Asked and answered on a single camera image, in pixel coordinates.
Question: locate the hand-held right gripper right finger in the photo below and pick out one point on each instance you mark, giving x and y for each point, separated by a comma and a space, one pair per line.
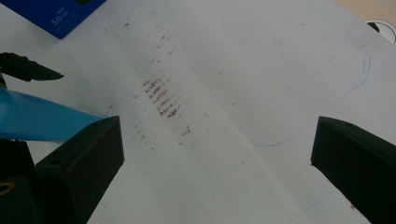
358, 168

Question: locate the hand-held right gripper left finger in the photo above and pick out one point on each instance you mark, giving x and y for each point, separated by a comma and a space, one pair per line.
77, 168

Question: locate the blue cardboard box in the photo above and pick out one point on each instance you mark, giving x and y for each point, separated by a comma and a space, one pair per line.
46, 12

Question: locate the white round object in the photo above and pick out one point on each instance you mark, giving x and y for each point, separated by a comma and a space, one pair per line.
387, 31

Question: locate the white paper sheet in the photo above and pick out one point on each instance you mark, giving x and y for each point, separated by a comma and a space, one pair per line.
233, 77

